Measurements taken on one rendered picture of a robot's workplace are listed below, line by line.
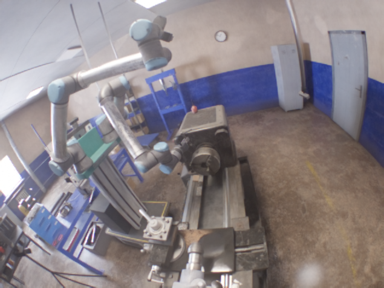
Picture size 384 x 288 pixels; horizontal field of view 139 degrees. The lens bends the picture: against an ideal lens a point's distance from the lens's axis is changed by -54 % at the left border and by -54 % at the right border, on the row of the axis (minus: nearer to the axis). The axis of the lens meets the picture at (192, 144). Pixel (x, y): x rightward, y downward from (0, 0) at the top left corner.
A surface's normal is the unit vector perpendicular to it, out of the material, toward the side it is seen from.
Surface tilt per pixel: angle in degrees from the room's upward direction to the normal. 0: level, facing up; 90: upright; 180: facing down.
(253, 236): 0
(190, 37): 90
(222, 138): 90
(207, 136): 90
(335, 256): 0
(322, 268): 0
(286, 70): 90
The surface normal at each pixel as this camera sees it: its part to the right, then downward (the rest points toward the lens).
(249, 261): -0.30, -0.82
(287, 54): -0.13, 0.54
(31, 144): 0.95, -0.18
